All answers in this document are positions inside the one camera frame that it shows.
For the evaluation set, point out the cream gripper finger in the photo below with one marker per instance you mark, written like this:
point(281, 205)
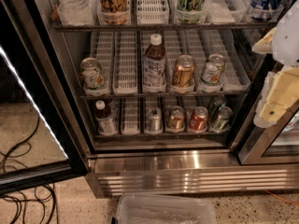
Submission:
point(280, 91)
point(264, 45)

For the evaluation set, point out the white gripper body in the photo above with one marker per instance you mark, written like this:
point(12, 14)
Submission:
point(287, 44)

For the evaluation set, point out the red coke can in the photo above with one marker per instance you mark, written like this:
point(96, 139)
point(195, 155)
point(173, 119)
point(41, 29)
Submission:
point(198, 120)

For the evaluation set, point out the white orange can middle right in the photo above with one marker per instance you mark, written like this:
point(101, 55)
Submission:
point(213, 69)

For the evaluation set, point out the green can rear bottom shelf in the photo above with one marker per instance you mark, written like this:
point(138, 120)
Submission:
point(215, 103)

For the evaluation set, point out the green can front bottom shelf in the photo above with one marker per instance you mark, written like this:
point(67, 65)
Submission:
point(220, 122)

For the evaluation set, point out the gold can middle shelf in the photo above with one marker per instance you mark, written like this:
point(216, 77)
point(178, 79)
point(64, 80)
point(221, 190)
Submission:
point(183, 71)

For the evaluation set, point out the green tall can top shelf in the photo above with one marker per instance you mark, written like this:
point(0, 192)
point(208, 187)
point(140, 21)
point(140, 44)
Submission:
point(190, 11)

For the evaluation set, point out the brown can bottom shelf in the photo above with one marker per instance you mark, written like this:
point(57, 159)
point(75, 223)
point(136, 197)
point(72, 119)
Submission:
point(176, 118)

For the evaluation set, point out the tall tea bottle middle shelf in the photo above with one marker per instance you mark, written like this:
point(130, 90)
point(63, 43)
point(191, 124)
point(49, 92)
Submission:
point(154, 62)

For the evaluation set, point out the silver can bottom shelf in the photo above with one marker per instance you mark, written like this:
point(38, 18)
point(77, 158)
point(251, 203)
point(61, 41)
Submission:
point(155, 119)

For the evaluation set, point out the orange tall can top shelf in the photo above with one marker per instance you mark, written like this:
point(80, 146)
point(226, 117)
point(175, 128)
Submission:
point(113, 11)

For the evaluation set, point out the white green can middle left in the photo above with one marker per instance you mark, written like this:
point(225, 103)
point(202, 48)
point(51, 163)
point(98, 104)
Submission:
point(92, 73)

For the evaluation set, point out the small tea bottle bottom shelf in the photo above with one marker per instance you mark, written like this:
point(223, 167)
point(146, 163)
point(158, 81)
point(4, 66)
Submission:
point(104, 118)

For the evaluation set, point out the steel fridge base grille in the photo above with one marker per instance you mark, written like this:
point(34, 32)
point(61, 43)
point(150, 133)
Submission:
point(184, 172)

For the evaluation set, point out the clear water bottle top shelf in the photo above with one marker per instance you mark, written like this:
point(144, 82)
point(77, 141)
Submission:
point(75, 12)

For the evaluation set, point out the open glass fridge door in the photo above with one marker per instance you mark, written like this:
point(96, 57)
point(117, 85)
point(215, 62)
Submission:
point(41, 140)

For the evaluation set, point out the clear plastic bin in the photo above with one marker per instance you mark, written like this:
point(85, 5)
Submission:
point(161, 209)

